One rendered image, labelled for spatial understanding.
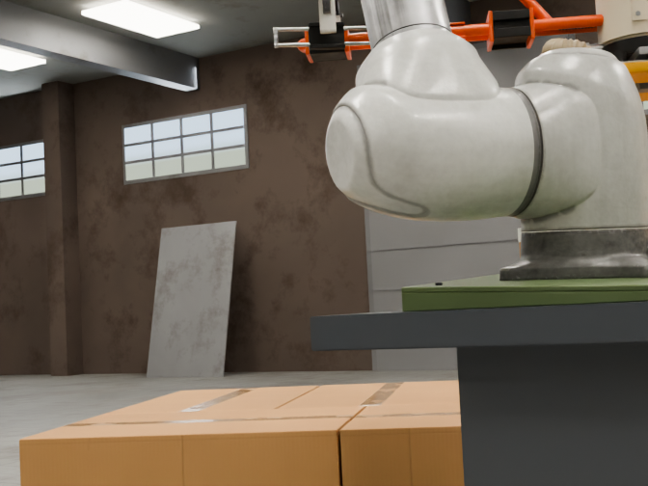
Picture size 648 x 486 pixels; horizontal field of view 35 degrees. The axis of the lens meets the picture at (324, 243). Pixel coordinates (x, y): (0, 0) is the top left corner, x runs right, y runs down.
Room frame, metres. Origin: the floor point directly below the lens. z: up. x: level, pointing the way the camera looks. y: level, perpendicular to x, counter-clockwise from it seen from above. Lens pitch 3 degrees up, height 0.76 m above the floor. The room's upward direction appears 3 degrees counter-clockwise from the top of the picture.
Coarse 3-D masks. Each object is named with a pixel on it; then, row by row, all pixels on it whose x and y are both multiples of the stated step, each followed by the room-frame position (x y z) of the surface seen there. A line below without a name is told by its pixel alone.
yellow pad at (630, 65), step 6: (618, 54) 1.81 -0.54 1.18; (624, 54) 1.81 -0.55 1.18; (618, 60) 1.81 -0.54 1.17; (624, 60) 1.81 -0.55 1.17; (642, 60) 1.78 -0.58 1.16; (630, 66) 1.77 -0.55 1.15; (636, 66) 1.77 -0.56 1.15; (642, 66) 1.77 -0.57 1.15; (630, 72) 1.77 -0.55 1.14; (636, 72) 1.77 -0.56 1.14; (642, 72) 1.77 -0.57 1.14; (636, 78) 1.82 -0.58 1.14; (642, 78) 1.82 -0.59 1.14
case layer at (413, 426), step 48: (384, 384) 2.75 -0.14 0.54; (432, 384) 2.67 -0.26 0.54; (48, 432) 1.99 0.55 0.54; (96, 432) 1.95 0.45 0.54; (144, 432) 1.91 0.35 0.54; (192, 432) 1.87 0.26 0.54; (240, 432) 1.84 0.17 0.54; (288, 432) 1.82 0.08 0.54; (336, 432) 1.81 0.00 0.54; (384, 432) 1.80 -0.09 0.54; (432, 432) 1.78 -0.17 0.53; (48, 480) 1.90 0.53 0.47; (96, 480) 1.88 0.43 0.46; (144, 480) 1.87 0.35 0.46; (192, 480) 1.85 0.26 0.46; (240, 480) 1.84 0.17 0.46; (288, 480) 1.82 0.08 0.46; (336, 480) 1.81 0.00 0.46; (384, 480) 1.80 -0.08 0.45; (432, 480) 1.78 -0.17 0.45
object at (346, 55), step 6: (348, 30) 1.95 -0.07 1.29; (306, 36) 1.94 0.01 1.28; (306, 48) 1.94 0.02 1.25; (348, 48) 1.93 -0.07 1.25; (306, 54) 1.94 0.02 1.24; (312, 54) 1.94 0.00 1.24; (318, 54) 1.94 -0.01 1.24; (324, 54) 1.94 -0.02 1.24; (330, 54) 1.95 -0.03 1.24; (336, 54) 1.95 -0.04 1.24; (342, 54) 1.95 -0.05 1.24; (348, 54) 1.95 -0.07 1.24; (312, 60) 1.99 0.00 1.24; (318, 60) 1.99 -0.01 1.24; (324, 60) 1.99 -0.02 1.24; (330, 60) 2.00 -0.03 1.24; (336, 60) 2.00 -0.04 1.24
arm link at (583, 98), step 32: (544, 64) 1.20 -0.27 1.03; (576, 64) 1.18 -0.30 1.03; (608, 64) 1.19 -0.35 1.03; (544, 96) 1.17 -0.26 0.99; (576, 96) 1.17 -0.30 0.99; (608, 96) 1.17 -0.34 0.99; (544, 128) 1.15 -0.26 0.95; (576, 128) 1.16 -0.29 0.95; (608, 128) 1.17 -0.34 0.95; (640, 128) 1.20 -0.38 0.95; (544, 160) 1.15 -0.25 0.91; (576, 160) 1.16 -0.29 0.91; (608, 160) 1.17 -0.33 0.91; (640, 160) 1.19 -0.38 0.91; (544, 192) 1.17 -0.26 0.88; (576, 192) 1.17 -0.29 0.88; (608, 192) 1.18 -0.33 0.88; (640, 192) 1.20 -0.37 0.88; (544, 224) 1.21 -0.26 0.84; (576, 224) 1.19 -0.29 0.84; (608, 224) 1.18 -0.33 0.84; (640, 224) 1.20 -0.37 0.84
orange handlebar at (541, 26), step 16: (576, 16) 1.89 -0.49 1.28; (592, 16) 1.89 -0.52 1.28; (464, 32) 1.91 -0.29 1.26; (480, 32) 1.91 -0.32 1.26; (544, 32) 1.94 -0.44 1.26; (560, 32) 1.94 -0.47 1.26; (576, 32) 1.94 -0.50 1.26; (304, 48) 1.95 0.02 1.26; (352, 48) 1.97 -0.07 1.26; (368, 48) 1.97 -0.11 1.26
